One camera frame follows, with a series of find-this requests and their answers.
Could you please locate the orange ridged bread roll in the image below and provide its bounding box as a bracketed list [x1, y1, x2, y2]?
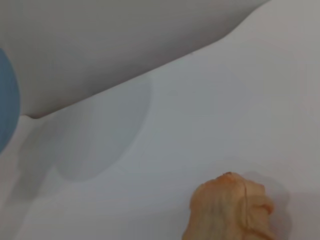
[181, 171, 276, 240]

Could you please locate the blue bowl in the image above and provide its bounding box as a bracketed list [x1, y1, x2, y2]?
[0, 47, 21, 155]

